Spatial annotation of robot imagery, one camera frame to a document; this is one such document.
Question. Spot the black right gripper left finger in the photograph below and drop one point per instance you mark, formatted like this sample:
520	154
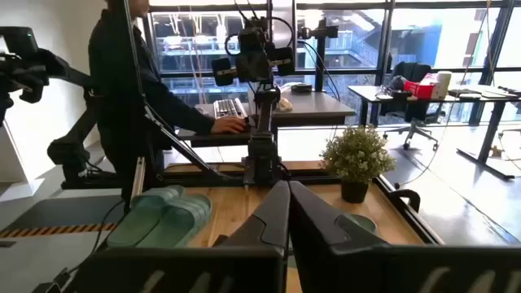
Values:
264	228

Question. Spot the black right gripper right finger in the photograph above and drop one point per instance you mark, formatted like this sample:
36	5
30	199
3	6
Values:
321	232

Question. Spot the green rubber slide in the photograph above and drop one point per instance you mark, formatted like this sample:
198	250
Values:
183	224
366	224
134	219

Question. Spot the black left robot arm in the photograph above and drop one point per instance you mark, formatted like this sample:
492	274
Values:
262	154

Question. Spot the black computer keyboard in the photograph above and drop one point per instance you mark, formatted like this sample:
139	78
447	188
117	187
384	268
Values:
228	109

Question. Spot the crumpled white tissue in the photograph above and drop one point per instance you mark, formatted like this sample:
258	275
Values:
284	106

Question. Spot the black round desk device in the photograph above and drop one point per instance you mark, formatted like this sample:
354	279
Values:
301	87

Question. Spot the person's hand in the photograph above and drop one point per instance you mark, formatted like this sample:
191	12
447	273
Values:
230	125

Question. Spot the potted plant black pot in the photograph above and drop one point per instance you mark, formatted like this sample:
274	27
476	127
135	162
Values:
358	158

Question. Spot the dark gray office desk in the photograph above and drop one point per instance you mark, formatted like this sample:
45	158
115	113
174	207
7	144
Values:
203	140

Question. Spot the person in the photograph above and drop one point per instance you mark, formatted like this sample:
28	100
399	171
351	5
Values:
122	89

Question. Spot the black office chair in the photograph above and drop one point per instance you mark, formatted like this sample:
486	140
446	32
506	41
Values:
415	73

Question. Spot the red box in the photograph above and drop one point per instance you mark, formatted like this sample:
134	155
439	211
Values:
421	90

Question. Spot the white paper roll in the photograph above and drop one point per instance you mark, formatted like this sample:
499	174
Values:
443	83

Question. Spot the desk with black legs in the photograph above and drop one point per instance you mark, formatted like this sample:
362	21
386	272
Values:
490	130

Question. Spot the black aluminium rig frame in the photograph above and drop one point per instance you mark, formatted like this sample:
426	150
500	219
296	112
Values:
309	177

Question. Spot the black frame clamp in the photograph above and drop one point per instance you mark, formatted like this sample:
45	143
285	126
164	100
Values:
411	195

